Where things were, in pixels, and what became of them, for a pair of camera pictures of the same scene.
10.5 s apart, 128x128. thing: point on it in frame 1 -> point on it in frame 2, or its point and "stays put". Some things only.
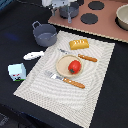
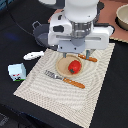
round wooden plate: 62,65 stays put
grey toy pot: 45,34 stays put
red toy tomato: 74,67 stays put
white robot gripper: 56,4 -> 77,37
